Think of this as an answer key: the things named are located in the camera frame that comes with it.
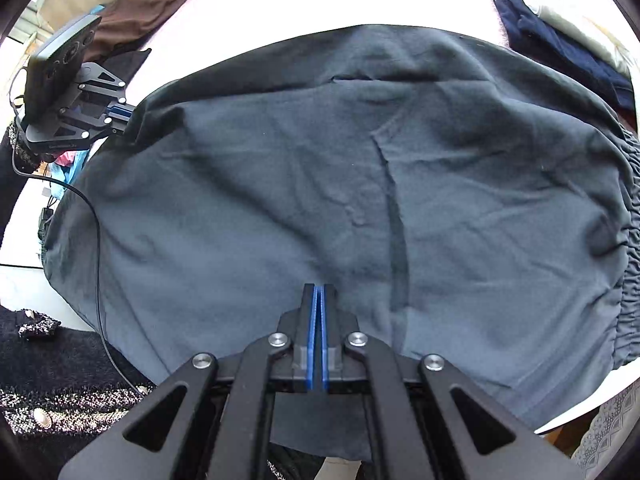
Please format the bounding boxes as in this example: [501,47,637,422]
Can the navy blue garment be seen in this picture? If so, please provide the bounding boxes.
[474,0,636,111]

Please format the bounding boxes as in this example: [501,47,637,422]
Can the black tweed jacket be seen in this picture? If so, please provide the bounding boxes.
[0,305,151,436]

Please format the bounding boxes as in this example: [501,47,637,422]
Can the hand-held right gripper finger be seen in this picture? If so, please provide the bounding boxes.
[320,284,585,480]
[58,283,320,480]

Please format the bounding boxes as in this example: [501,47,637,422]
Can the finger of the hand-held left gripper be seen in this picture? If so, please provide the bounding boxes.
[74,62,127,107]
[25,97,137,143]

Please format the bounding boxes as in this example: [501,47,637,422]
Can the pink and blue clothes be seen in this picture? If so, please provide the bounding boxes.
[47,150,91,201]

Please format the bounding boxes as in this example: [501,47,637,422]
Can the cream garment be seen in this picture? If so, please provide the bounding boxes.
[492,0,640,78]

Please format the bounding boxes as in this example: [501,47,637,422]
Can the black cable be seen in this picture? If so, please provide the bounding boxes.
[9,67,148,397]

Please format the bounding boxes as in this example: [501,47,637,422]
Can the brown garment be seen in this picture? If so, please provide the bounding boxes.
[80,0,193,58]

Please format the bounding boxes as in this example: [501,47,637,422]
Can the grey patterned cloth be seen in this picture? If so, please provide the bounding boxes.
[570,385,637,466]

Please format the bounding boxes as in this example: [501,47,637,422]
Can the dark grey pants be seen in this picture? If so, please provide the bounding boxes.
[42,23,640,462]

